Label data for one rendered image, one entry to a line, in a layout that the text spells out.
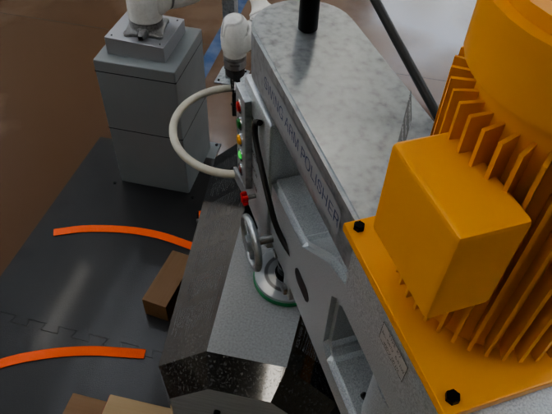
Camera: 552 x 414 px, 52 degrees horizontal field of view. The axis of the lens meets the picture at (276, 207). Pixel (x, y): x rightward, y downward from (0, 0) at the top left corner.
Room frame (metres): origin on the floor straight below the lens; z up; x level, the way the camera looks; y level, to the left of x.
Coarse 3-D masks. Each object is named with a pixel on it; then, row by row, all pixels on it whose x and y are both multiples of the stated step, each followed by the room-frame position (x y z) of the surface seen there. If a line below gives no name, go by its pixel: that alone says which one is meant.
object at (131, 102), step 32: (192, 32) 2.48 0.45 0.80; (96, 64) 2.21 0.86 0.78; (128, 64) 2.18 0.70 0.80; (160, 64) 2.20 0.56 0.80; (192, 64) 2.36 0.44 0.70; (128, 96) 2.18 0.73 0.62; (160, 96) 2.15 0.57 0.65; (128, 128) 2.19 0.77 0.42; (160, 128) 2.16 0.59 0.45; (192, 128) 2.28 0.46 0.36; (128, 160) 2.20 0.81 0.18; (160, 160) 2.16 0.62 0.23
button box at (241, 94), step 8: (240, 88) 1.08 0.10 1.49; (240, 96) 1.06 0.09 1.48; (248, 96) 1.05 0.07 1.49; (248, 104) 1.03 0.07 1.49; (248, 112) 1.03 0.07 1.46; (248, 120) 1.03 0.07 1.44; (248, 128) 1.03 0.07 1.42; (248, 136) 1.03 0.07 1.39; (248, 144) 1.03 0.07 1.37; (248, 152) 1.03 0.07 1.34; (240, 160) 1.07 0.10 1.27; (248, 160) 1.03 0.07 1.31; (248, 168) 1.03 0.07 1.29; (248, 176) 1.03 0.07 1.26; (248, 184) 1.03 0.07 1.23
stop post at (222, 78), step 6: (222, 0) 3.25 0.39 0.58; (228, 0) 3.24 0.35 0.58; (234, 0) 3.24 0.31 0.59; (228, 6) 3.24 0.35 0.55; (234, 6) 3.23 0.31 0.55; (228, 12) 3.24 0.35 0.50; (222, 72) 3.31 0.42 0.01; (246, 72) 3.32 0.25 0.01; (216, 78) 3.24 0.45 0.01; (222, 78) 3.24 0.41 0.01; (228, 78) 3.24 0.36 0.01; (240, 78) 3.25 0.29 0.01; (222, 84) 3.19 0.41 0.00; (228, 84) 3.18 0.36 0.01
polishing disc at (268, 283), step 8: (264, 256) 1.10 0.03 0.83; (272, 256) 1.10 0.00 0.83; (264, 264) 1.06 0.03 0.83; (272, 264) 1.07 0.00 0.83; (256, 272) 1.03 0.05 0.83; (264, 272) 1.04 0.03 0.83; (272, 272) 1.04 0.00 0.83; (256, 280) 1.00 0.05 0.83; (264, 280) 1.00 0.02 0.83; (272, 280) 1.01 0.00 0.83; (264, 288) 0.97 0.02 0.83; (272, 288) 0.97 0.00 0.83; (280, 288) 0.98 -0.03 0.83; (272, 296) 0.95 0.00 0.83; (280, 296) 0.95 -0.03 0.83
